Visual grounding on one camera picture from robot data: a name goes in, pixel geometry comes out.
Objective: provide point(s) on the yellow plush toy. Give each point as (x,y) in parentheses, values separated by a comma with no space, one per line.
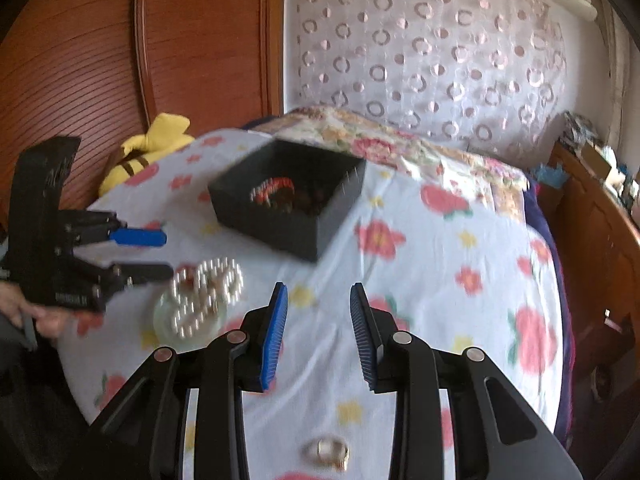
(150,152)

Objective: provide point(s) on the floral quilt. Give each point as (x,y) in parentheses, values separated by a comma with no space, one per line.
(400,150)

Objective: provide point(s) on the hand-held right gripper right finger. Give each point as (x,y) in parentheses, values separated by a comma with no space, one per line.
(362,340)

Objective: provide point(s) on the brown wooden wardrobe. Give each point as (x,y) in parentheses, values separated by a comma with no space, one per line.
(125,50)

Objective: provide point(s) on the long wooden cabinet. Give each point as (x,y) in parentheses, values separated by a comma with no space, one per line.
(600,240)

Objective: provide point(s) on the dark blue blanket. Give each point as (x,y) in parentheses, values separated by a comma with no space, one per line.
(550,285)

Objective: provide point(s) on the strawberry printed cloth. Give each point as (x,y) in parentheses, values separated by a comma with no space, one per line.
(425,310)

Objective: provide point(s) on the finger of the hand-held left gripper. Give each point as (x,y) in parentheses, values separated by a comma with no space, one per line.
(140,236)
(145,272)

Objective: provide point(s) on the beige patterned window curtain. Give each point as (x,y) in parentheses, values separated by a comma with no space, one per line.
(612,50)

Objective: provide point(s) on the stack of folded cloths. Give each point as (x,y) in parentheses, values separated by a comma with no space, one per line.
(580,130)

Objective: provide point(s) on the black square box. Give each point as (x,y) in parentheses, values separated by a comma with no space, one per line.
(295,220)

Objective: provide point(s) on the translucent glass bangle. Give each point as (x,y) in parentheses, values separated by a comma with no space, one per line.
(165,327)

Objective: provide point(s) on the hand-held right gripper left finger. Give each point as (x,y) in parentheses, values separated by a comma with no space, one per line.
(272,340)

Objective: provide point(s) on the cardboard tissue box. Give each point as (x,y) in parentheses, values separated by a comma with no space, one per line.
(600,162)

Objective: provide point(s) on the person's left hand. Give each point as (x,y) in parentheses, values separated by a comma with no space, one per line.
(50,317)

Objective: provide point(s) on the silver bangle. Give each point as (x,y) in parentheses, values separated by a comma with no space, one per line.
(327,452)

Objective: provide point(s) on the circle patterned sheer curtain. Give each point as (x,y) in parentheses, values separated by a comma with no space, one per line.
(425,50)

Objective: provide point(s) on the blue gift bag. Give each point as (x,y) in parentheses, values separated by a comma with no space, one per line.
(549,175)

